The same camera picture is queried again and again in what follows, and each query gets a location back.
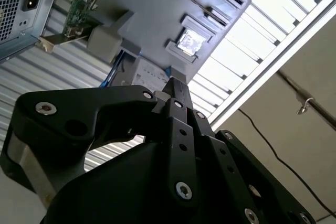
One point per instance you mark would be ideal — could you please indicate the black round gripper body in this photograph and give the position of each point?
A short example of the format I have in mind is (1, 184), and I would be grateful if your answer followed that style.
(118, 187)

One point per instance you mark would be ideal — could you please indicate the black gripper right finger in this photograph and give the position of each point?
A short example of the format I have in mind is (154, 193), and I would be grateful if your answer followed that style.
(236, 161)

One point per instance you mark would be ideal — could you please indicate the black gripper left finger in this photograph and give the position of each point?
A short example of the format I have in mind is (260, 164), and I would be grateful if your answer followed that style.
(65, 119)

